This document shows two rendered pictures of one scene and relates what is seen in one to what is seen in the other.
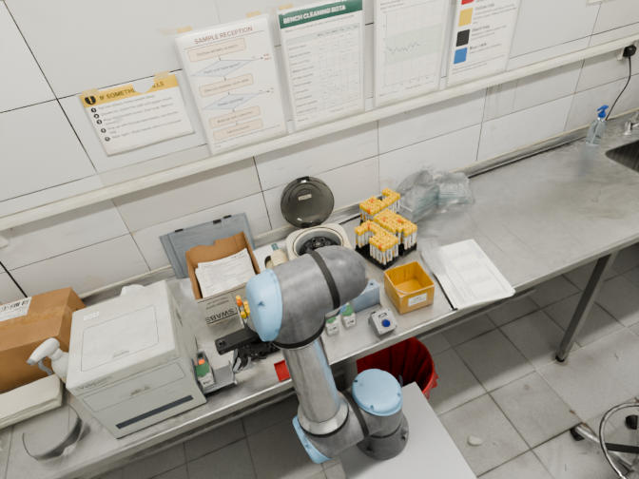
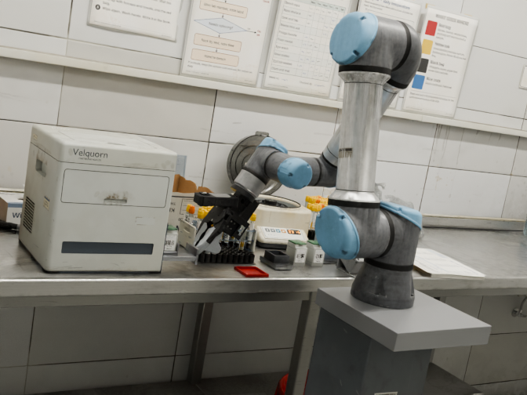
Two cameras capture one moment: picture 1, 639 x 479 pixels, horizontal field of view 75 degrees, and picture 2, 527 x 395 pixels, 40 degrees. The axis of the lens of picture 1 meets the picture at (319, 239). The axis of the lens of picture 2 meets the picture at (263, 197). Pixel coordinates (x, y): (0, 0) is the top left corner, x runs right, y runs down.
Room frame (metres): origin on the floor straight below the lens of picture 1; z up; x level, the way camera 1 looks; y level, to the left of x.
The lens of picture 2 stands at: (-0.99, 0.71, 1.38)
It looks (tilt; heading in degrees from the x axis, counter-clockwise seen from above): 9 degrees down; 343
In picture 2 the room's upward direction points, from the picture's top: 10 degrees clockwise
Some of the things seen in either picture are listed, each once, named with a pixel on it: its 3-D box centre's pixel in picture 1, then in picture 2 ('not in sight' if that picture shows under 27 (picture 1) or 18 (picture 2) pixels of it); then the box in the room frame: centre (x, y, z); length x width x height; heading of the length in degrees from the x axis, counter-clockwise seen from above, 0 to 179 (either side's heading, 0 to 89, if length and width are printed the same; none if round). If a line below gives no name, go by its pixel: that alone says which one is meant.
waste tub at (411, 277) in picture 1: (408, 287); not in sight; (0.98, -0.29, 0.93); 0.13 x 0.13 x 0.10; 12
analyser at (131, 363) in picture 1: (145, 356); (100, 197); (0.78, 0.58, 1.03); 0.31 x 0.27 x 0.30; 106
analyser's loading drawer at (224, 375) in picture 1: (201, 383); (155, 250); (0.73, 0.43, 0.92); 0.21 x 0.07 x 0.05; 106
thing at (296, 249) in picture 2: (330, 323); (296, 252); (0.89, 0.01, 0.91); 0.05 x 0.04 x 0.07; 16
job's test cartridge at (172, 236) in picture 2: (205, 375); (165, 240); (0.74, 0.41, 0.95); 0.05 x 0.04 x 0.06; 16
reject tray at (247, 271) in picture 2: (286, 369); (251, 271); (0.76, 0.17, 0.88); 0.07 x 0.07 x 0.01; 16
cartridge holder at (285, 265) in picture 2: not in sight; (276, 259); (0.86, 0.07, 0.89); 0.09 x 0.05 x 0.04; 14
